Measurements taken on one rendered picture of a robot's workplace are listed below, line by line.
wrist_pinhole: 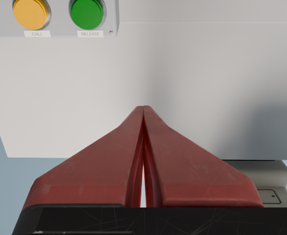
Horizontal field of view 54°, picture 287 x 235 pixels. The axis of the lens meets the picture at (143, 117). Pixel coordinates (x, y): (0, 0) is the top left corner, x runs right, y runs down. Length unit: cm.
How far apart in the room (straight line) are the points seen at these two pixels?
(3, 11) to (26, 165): 165
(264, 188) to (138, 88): 48
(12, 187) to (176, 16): 189
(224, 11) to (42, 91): 35
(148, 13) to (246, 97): 25
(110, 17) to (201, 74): 22
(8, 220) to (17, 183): 45
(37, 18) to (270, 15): 36
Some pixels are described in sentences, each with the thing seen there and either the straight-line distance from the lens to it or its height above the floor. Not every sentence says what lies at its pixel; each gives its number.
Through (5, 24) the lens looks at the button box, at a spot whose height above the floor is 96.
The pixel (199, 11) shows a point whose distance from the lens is 49.
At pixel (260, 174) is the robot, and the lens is 84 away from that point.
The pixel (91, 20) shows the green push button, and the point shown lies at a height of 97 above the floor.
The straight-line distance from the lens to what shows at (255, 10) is 52.
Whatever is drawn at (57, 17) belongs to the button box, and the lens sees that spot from 40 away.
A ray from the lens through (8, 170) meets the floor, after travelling 209.
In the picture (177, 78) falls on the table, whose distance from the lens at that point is 53.
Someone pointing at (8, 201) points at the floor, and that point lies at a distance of 234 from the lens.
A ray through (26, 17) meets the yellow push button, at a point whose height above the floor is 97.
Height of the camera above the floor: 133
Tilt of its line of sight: 55 degrees down
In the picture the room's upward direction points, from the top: 180 degrees clockwise
